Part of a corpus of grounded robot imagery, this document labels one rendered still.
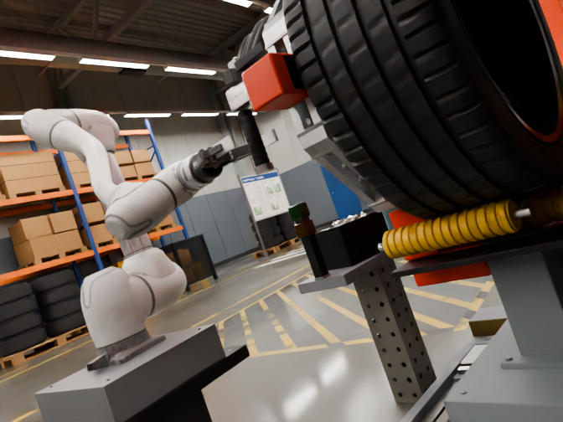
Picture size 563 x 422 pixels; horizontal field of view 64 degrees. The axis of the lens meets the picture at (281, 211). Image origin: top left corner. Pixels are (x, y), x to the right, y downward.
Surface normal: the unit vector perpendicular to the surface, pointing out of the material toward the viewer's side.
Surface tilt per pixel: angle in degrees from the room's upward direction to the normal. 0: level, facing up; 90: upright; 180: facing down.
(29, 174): 90
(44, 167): 90
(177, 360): 90
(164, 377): 90
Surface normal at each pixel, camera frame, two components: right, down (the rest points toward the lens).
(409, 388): -0.66, 0.22
